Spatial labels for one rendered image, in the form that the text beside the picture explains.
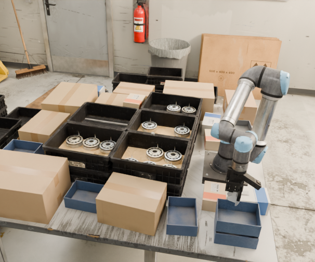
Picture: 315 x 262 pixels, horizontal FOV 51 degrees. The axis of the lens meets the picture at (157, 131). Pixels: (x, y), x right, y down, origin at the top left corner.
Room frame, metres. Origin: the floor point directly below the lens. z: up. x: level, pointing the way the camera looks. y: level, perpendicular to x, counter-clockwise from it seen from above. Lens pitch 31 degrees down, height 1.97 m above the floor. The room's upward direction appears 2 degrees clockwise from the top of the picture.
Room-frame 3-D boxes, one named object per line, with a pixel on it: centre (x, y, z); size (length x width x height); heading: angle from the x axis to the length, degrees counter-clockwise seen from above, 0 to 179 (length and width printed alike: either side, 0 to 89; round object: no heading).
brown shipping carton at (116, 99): (2.25, 0.36, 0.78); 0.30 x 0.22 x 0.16; 173
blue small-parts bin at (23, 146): (1.63, 0.81, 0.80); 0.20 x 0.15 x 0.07; 80
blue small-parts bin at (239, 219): (1.14, -0.40, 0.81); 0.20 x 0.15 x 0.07; 82
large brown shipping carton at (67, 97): (2.28, 0.67, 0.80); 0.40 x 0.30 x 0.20; 174
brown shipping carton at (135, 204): (1.25, 0.11, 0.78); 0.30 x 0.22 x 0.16; 75
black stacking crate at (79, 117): (1.91, 0.35, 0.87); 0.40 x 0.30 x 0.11; 78
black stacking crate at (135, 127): (1.82, -0.04, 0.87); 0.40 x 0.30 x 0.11; 78
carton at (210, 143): (1.95, -0.39, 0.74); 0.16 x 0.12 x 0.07; 177
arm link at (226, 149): (1.63, -0.44, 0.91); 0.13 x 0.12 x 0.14; 62
